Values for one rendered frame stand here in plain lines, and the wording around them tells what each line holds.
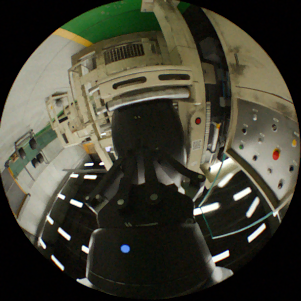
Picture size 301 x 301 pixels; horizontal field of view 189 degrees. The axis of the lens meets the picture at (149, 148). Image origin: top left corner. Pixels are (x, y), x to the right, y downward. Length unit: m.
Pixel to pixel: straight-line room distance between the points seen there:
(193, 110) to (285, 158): 0.56
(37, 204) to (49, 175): 3.55
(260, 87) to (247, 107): 0.16
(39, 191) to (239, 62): 11.90
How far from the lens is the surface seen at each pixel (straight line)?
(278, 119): 0.54
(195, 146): 0.62
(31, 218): 11.98
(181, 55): 0.55
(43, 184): 11.45
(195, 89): 0.39
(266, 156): 0.59
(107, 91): 0.35
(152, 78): 0.35
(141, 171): 0.33
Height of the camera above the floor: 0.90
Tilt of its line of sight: 31 degrees up
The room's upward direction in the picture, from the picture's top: 168 degrees clockwise
